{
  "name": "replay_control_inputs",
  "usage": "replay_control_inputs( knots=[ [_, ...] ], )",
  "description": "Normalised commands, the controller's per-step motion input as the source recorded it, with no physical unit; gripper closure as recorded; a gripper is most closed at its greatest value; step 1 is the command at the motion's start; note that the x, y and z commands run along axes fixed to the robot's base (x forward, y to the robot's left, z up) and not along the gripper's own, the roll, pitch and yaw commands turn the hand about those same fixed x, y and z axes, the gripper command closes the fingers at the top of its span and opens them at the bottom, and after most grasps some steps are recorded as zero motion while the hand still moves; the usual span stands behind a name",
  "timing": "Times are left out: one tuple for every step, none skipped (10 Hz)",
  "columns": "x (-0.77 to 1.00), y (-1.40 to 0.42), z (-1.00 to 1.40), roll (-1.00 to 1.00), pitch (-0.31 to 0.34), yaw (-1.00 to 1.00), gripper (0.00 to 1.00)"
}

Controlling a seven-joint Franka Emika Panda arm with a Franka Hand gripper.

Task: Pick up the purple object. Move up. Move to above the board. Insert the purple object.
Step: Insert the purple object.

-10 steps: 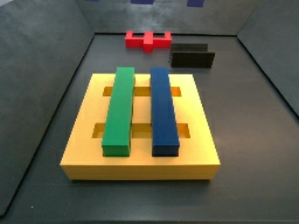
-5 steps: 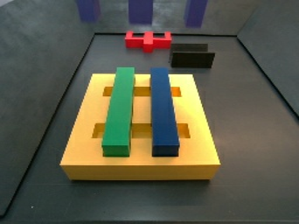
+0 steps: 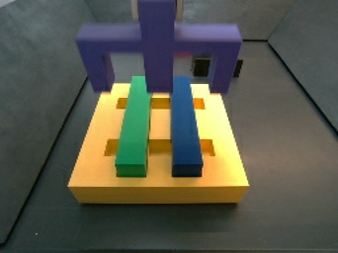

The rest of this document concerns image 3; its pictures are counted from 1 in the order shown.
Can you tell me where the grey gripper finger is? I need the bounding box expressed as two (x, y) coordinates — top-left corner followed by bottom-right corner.
(130, 0), (138, 21)

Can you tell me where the purple fork-shaped block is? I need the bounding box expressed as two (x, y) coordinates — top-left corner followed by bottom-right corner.
(74, 0), (241, 93)

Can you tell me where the yellow slotted board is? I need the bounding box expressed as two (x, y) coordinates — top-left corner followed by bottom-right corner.
(68, 83), (249, 204)

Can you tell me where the red fork-shaped block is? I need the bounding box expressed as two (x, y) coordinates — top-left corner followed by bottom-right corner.
(173, 51), (192, 56)

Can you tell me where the blue long bar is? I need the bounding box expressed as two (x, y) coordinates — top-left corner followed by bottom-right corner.
(169, 77), (202, 177)

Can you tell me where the green long bar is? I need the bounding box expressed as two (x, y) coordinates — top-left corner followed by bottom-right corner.
(114, 76), (150, 177)

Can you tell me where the black angle bracket holder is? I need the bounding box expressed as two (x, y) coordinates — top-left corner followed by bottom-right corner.
(190, 55), (244, 78)

